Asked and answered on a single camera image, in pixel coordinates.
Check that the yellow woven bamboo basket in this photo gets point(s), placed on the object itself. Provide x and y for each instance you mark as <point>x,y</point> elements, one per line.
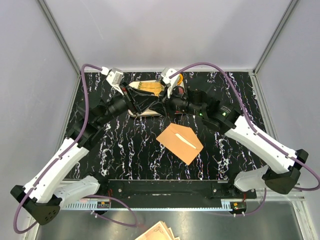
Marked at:
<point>151,86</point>

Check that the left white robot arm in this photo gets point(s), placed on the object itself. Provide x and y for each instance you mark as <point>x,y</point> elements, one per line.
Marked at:
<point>42,197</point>

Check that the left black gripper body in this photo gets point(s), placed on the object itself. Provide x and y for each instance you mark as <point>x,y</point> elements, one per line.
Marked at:
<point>122,103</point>

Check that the slotted cable duct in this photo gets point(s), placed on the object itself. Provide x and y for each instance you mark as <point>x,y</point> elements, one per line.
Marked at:
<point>155,203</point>

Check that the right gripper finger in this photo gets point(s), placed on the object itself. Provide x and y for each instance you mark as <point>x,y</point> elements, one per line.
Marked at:
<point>161,108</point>
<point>163,96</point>

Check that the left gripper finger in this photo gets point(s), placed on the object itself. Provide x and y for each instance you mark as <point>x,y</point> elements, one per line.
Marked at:
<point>138,92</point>
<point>142,102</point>

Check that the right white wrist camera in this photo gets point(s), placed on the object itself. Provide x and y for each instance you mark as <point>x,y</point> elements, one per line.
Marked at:
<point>169,71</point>

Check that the yellow patterned bowl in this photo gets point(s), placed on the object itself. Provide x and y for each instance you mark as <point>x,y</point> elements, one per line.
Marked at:
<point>167,80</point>

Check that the ornate bordered letter paper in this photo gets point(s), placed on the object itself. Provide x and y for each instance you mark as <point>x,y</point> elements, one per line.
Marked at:
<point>185,141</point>

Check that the brown paper envelope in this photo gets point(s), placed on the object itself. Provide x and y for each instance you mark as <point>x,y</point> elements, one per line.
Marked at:
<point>183,151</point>

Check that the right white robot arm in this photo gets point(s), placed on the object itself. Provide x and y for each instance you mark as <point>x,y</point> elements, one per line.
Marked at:
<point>280,174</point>

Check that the stack of spare letters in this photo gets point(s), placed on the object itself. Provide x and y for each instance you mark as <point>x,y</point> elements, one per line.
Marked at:
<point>159,231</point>

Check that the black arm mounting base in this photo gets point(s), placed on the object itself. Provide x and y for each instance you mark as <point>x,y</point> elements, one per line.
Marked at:
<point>210,189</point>

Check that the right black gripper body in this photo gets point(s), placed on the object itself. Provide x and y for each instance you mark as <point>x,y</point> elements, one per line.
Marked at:
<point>172,105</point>

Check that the white strawberry tray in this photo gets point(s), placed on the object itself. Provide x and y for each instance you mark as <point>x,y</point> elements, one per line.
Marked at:
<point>148,112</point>

